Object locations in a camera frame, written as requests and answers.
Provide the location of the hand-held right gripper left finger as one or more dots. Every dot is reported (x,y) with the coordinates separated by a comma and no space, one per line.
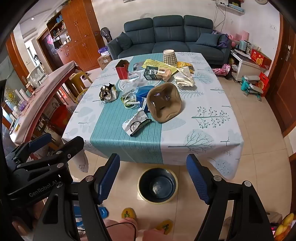
(108,180)

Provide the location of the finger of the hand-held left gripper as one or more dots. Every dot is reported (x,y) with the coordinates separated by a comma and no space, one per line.
(41,140)
(71,146)

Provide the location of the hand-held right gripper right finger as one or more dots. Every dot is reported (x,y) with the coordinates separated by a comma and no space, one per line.
(198,179)

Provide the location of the dark blue bin yellow rim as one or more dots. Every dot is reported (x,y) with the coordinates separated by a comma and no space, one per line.
(157,185)

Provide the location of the blue face mask pack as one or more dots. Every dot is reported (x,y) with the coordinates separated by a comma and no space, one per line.
(143,91)

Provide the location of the red plastic stool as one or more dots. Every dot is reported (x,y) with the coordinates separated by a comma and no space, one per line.
(60,115)

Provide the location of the blue plastic stool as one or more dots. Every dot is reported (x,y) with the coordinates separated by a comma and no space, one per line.
(103,212)

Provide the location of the long table pink cover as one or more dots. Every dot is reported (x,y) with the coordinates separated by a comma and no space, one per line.
(46,92)

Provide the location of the leaf print tablecloth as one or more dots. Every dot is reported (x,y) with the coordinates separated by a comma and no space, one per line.
(208,129)

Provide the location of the person's legs pink pants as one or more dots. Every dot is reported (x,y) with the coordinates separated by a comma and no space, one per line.
(124,231)

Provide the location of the crumpled dark wrapper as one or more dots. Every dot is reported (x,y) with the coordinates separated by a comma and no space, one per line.
(107,92)

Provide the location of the yellow plastic stool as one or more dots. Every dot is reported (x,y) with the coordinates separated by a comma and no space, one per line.
(77,80)

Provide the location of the brown pulp cup tray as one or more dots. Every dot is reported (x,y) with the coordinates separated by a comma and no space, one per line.
(166,109)

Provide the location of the red carton box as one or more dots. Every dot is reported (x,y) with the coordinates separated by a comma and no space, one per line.
(122,73)

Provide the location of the clear plastic bag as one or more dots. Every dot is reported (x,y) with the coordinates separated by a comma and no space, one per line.
(133,81)

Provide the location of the cardboard box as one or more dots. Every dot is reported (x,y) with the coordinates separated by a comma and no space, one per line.
(104,61)

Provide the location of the pile of fruit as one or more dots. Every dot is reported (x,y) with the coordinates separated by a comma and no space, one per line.
(285,226)

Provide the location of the purple tissue pack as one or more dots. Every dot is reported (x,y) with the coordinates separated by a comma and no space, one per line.
(103,49)

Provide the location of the white crumpled bag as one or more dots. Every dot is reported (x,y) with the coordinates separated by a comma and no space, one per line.
(183,78)

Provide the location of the dark grey foil packet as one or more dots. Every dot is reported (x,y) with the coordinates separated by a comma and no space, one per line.
(138,66)

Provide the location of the teal ride-on toy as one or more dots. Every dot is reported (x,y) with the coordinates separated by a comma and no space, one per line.
(246,87)

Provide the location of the dark green box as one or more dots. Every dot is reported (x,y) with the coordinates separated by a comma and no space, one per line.
(150,73)

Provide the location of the kraft paper bag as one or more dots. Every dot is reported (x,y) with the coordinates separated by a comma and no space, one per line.
(167,74)

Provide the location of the pink bag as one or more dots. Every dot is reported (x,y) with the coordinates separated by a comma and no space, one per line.
(223,69)

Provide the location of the yellow chip bag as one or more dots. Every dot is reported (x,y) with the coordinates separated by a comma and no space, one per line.
(185,64)

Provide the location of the yellow plastic bag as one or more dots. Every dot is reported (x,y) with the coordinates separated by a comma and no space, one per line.
(152,63)

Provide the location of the small red gift box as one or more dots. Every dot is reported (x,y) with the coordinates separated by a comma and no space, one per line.
(263,82)

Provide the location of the dark blue square cushion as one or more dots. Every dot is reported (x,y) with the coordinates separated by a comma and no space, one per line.
(124,41)

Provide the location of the black fan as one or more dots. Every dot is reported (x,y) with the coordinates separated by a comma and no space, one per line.
(106,33)

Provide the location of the wooden cabinet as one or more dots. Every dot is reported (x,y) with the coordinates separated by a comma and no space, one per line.
(78,27)

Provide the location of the white TV stand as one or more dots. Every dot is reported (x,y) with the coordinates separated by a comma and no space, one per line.
(247,66)

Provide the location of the checkered paper cup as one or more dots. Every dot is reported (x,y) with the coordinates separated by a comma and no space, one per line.
(170,58)

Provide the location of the wooden door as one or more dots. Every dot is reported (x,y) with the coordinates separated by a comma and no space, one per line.
(284,81)

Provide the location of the wide red gift box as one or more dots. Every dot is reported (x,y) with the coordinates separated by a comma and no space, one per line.
(260,59)

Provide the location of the dark blue long cushion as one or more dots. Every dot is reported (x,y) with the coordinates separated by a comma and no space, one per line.
(208,39)

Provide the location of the purple bag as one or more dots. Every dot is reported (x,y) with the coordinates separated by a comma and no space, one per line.
(223,40)

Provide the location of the dark blue sofa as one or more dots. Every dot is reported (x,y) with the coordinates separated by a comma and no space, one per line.
(168,39)

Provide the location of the wall shelf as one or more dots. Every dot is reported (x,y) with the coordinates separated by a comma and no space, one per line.
(235,9)

